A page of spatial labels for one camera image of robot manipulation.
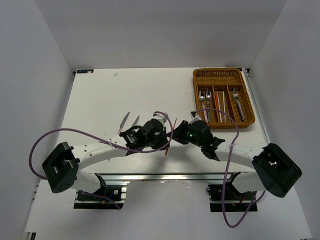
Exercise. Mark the aluminium table rail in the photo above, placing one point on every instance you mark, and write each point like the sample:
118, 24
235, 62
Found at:
206, 177

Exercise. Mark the dark handled fork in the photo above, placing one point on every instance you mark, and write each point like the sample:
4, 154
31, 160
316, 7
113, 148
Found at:
235, 95

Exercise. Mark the white chopstick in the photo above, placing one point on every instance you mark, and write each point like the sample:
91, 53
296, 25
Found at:
220, 107
224, 106

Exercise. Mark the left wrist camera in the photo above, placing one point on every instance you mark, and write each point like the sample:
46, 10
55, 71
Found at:
160, 117

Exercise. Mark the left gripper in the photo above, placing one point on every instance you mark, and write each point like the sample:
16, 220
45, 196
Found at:
164, 142

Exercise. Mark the dark handled knife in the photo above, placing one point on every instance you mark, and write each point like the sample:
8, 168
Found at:
136, 121

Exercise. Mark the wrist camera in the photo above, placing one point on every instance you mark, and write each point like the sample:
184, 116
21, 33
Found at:
194, 119
160, 117

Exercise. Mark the pink handled knife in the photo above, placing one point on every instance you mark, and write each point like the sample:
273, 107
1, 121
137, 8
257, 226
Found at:
122, 124

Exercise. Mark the dark handled spoon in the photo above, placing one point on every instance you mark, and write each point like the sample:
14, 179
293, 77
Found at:
208, 97

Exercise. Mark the wicker cutlery tray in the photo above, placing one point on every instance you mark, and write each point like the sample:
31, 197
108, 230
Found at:
225, 90

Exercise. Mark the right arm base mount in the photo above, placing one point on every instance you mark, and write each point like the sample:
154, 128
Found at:
234, 200

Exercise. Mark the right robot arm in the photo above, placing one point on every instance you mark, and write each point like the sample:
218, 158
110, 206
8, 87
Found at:
273, 170

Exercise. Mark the pink handled spoon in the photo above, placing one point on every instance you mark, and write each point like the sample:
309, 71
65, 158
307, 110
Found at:
201, 98

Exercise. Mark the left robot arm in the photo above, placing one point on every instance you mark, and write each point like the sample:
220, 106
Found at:
64, 167

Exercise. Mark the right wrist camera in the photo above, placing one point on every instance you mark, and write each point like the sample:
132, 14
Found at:
194, 119

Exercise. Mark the orange chopstick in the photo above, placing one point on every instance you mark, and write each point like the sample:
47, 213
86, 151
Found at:
174, 125
217, 100

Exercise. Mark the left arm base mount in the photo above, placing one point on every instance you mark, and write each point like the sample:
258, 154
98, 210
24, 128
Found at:
110, 196

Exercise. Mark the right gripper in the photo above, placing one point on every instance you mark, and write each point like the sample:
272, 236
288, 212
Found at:
178, 132

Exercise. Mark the blue label sticker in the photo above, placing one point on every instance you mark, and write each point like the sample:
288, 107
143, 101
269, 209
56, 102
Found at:
84, 71

